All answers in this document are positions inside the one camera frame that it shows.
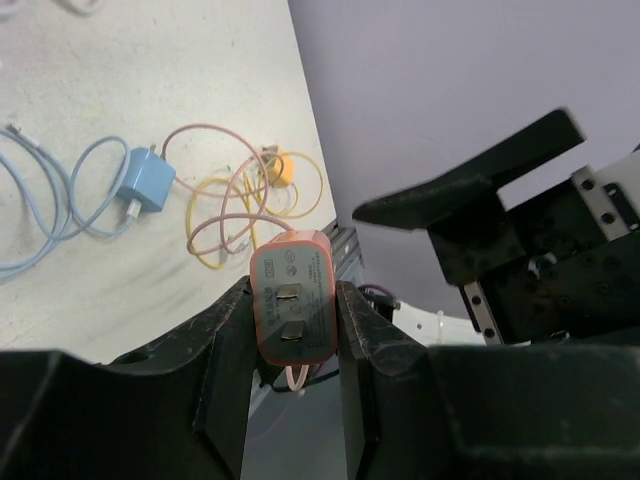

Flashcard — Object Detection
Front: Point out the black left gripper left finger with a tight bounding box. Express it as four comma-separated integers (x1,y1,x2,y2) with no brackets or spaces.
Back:
1,278,257,479

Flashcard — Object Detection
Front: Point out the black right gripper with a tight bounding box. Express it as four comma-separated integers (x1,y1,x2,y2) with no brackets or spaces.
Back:
352,108,639,344

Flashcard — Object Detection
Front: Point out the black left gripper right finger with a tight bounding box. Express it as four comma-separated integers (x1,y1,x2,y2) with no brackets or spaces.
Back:
336,282,639,479

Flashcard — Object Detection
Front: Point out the yellow charging cable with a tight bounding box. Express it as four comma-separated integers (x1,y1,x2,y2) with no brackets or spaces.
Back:
185,151,325,271

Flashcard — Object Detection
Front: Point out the yellow charger plug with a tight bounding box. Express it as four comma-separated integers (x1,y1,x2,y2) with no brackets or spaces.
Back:
261,145,295,188

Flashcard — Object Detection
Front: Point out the orange pink charger plug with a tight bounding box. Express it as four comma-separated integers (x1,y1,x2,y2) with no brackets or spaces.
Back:
250,230,337,366

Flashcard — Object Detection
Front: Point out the pink charging cable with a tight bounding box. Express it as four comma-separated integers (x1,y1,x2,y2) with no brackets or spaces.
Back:
162,123,311,392

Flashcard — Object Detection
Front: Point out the blue charger plug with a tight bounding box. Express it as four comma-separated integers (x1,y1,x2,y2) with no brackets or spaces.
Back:
117,147,176,213

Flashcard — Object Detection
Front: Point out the aluminium table frame rail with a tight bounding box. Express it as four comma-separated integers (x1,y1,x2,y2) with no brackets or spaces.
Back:
323,220,364,287

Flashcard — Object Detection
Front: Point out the light blue charging cable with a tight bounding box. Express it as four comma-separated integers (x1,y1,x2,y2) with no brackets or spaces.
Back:
0,124,141,281

